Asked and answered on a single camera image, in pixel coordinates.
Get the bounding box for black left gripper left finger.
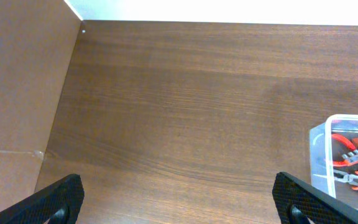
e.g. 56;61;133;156
0;174;85;224

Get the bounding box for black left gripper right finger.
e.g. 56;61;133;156
272;172;358;224

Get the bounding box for red black cutting pliers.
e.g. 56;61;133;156
331;134;358;167

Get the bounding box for clear plastic container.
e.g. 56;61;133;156
310;114;358;210

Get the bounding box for brown cardboard side panel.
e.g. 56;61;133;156
0;0;80;211

